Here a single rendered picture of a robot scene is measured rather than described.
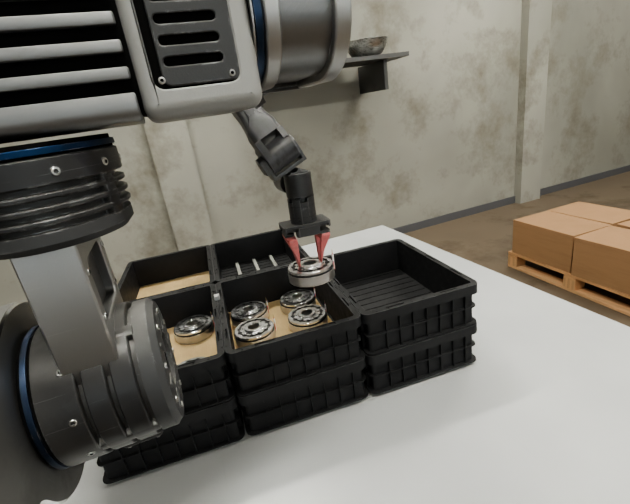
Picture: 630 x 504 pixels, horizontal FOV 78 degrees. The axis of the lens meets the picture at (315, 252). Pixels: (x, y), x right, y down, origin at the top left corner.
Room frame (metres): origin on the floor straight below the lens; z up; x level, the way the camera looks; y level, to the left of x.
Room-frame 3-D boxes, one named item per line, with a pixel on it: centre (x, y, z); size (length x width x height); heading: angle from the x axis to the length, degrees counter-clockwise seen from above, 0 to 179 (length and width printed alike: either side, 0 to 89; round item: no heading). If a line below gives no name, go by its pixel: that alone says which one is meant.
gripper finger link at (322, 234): (0.81, 0.00, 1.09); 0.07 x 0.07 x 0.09; 13
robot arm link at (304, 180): (0.82, 0.02, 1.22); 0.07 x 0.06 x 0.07; 18
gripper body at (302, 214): (0.81, 0.01, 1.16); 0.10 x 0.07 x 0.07; 103
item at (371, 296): (0.97, -0.18, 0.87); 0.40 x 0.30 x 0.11; 14
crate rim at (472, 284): (0.97, -0.18, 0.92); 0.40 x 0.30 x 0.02; 14
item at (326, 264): (0.81, 0.01, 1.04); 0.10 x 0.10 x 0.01
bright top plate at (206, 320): (0.95, 0.36, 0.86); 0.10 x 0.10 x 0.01
